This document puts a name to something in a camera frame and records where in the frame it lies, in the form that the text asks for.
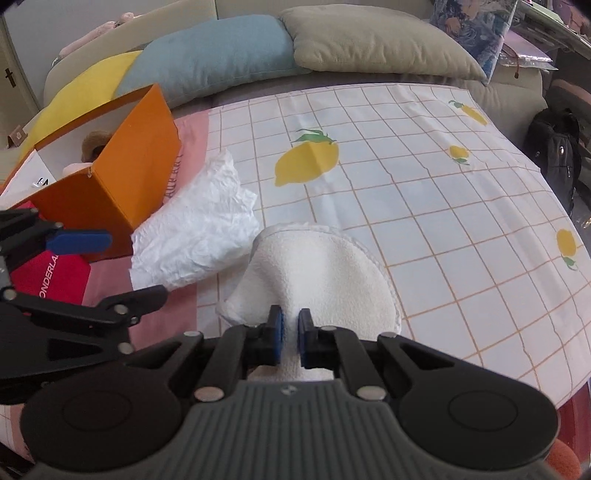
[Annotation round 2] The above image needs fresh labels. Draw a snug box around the black backpack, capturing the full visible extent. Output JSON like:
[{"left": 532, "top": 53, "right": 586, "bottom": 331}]
[{"left": 526, "top": 108, "right": 583, "bottom": 217}]

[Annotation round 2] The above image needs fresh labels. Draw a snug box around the lemon print checked sheet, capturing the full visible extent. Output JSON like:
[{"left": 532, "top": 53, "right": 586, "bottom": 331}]
[{"left": 194, "top": 83, "right": 591, "bottom": 411}]

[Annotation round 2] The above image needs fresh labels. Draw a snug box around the pink cloth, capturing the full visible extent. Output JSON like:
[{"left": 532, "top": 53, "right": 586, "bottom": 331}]
[{"left": 0, "top": 111, "right": 213, "bottom": 462}]

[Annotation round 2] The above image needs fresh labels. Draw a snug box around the floral pillow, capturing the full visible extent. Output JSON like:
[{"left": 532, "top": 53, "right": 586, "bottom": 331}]
[{"left": 429, "top": 0, "right": 520, "bottom": 84}]

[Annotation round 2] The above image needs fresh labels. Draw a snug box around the pink plush toy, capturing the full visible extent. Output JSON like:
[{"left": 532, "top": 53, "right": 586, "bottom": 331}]
[{"left": 58, "top": 13, "right": 139, "bottom": 56}]

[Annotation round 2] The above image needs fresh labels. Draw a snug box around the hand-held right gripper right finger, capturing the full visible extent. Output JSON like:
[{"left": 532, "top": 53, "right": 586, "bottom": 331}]
[{"left": 298, "top": 308, "right": 458, "bottom": 400}]

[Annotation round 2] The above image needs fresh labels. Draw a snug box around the red box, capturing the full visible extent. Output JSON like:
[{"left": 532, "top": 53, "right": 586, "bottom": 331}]
[{"left": 9, "top": 251, "right": 90, "bottom": 305}]

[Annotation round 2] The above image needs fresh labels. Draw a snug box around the beige pillow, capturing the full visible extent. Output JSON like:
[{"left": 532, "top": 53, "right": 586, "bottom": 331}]
[{"left": 279, "top": 4, "right": 488, "bottom": 83}]

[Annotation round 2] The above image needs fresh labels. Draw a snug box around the brown fleece towel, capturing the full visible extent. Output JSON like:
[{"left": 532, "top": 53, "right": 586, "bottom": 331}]
[{"left": 81, "top": 130, "right": 114, "bottom": 163}]

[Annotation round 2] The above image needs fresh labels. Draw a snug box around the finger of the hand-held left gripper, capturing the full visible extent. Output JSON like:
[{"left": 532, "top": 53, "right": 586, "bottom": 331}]
[
  {"left": 0, "top": 208, "right": 112, "bottom": 275},
  {"left": 0, "top": 285, "right": 169, "bottom": 365}
]

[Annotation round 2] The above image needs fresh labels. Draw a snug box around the white bag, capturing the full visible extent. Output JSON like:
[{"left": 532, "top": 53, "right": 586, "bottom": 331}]
[{"left": 130, "top": 148, "right": 263, "bottom": 292}]

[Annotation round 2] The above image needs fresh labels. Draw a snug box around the white round fleece cloth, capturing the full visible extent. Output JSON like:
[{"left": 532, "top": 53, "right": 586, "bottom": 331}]
[{"left": 216, "top": 222, "right": 402, "bottom": 384}]

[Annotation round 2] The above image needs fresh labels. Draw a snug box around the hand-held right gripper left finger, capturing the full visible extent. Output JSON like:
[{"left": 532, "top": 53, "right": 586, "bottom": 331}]
[{"left": 127, "top": 305, "right": 284, "bottom": 402}]

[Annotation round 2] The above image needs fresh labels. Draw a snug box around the orange fuzzy item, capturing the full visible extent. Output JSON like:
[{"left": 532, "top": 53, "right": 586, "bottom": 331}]
[{"left": 545, "top": 438, "right": 581, "bottom": 480}]

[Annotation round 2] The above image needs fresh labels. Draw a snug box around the blue pillow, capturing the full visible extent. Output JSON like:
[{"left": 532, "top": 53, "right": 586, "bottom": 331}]
[{"left": 113, "top": 14, "right": 315, "bottom": 109}]

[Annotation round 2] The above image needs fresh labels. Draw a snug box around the yellow pillow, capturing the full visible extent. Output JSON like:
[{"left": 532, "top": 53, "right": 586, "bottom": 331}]
[{"left": 21, "top": 50, "right": 144, "bottom": 153}]

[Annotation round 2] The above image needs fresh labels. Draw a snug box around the orange cardboard box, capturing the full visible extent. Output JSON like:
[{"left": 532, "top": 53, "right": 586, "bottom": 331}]
[{"left": 0, "top": 83, "right": 182, "bottom": 263}]

